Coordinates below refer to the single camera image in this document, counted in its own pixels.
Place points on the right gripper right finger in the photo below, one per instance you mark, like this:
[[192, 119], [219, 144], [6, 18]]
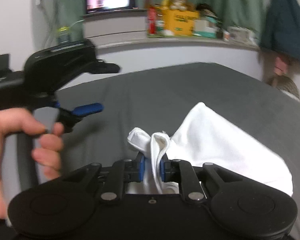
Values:
[[182, 173]]

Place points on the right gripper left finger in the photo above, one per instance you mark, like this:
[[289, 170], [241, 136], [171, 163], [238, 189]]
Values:
[[117, 177]]

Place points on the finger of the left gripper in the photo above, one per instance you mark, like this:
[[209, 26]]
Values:
[[102, 67], [70, 118]]

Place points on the white cloth garment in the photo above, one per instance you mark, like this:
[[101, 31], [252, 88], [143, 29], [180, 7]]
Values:
[[206, 137]]

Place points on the person's left hand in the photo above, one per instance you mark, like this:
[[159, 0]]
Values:
[[25, 142]]

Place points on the grey window shelf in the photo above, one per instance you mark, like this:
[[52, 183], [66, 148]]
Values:
[[128, 28]]

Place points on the grey bed sheet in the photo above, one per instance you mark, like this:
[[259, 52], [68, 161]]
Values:
[[71, 208]]

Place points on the red bottle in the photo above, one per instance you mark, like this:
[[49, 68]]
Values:
[[151, 17]]

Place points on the yellow cardboard box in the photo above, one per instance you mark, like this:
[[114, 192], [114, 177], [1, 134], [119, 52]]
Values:
[[180, 23]]

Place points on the plush toy bear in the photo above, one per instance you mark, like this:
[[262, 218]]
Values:
[[180, 5]]

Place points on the teal white box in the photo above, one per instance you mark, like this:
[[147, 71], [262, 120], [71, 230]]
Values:
[[205, 27]]

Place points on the woven basket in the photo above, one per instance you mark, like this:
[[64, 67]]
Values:
[[285, 85]]

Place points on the dark teal hanging jacket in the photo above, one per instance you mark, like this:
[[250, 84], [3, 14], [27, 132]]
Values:
[[281, 31]]

